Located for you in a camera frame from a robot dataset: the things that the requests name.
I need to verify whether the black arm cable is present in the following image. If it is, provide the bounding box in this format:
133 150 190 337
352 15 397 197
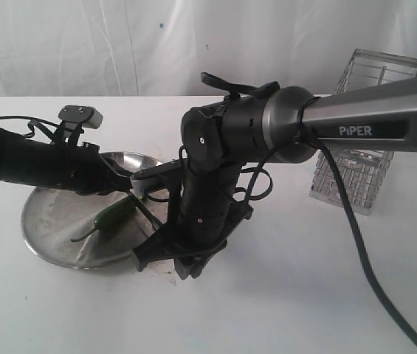
0 116 61 143
148 95 417 354

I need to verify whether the wire metal utensil basket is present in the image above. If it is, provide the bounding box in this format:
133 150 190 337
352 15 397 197
309 49 417 215

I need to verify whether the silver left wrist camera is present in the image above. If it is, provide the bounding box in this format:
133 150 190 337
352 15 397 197
58 105 103 129

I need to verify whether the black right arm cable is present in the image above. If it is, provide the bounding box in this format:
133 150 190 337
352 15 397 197
148 95 417 354

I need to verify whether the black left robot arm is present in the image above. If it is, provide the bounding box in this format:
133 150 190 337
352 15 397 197
0 128 131 195

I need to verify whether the round stainless steel plate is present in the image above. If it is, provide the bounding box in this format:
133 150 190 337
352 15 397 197
21 151 168 269

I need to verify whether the green chili pepper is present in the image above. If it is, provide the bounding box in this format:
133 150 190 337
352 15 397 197
70 197 136 243

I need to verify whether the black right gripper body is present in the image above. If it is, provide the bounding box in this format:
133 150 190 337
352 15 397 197
159 165 255 280

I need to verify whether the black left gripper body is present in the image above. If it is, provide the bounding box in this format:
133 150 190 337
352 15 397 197
60 142 100 192

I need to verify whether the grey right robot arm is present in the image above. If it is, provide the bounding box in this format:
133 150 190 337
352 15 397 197
131 77 417 279

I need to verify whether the black handled kitchen knife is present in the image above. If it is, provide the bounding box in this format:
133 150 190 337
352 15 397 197
128 194 162 231

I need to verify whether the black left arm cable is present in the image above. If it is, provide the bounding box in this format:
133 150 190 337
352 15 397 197
0 116 61 143

